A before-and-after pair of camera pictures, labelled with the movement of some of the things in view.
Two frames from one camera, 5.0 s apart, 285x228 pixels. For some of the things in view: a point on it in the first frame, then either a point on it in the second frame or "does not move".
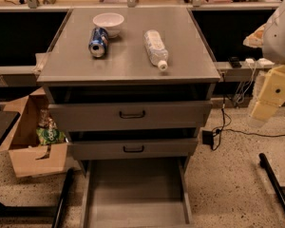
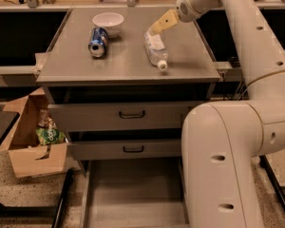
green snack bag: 49,136 does not move
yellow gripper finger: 278,85 to 167,19
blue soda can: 99,42 does not move
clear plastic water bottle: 156,48 does not move
